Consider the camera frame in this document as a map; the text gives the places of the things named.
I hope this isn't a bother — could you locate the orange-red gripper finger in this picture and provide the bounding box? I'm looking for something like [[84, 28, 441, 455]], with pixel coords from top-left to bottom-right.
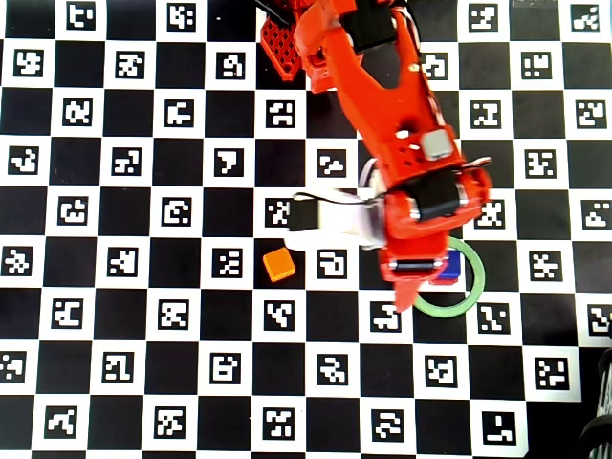
[[380, 257, 450, 313]]

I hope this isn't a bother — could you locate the orange-red gripper body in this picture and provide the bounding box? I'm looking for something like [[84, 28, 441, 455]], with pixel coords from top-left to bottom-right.
[[382, 164, 493, 264]]

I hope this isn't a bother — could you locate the blue cube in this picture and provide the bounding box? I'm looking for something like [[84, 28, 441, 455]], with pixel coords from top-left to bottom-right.
[[429, 251, 464, 281]]

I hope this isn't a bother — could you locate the orange cube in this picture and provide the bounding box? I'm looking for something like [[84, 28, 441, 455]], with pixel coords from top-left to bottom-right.
[[262, 247, 296, 283]]

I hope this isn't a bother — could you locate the small grey square block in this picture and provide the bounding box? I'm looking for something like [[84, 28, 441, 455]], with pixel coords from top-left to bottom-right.
[[420, 129, 453, 162]]

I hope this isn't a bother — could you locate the black white marker checkerboard mat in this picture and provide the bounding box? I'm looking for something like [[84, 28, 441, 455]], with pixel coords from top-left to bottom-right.
[[0, 0, 612, 455]]

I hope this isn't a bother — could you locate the green flat ring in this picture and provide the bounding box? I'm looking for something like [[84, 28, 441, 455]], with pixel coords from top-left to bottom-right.
[[413, 237, 486, 317]]

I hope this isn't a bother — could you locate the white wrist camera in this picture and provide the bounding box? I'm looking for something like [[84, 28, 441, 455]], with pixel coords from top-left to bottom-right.
[[284, 188, 388, 252]]

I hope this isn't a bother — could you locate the black camera cable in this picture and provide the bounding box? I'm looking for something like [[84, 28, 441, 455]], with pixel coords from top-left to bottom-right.
[[292, 190, 379, 207]]

